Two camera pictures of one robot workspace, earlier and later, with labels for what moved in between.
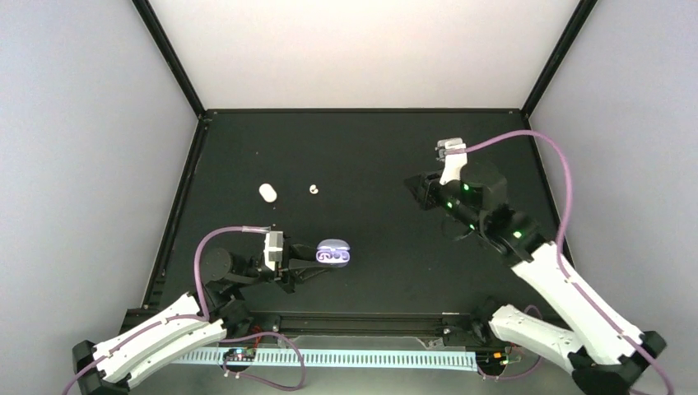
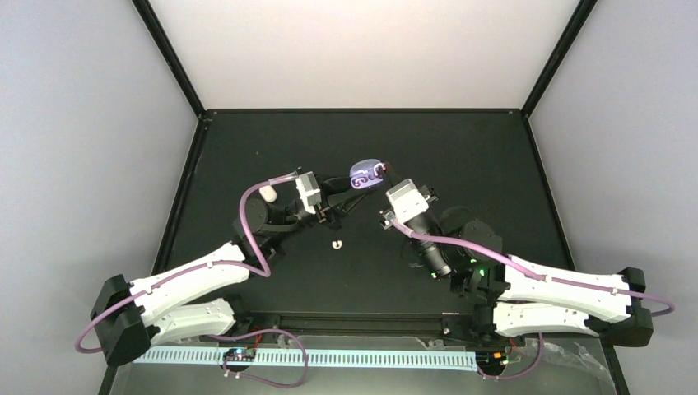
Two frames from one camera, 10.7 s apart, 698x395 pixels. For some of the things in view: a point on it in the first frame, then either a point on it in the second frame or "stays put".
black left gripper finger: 303,252 -> 336,184
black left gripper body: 282,276 -> 331,216
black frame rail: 397,323 stays put
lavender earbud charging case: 332,251 -> 362,174
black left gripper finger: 307,272 -> 345,202
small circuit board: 240,354 stays put
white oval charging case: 267,192 stays put
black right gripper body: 431,200 -> 428,192
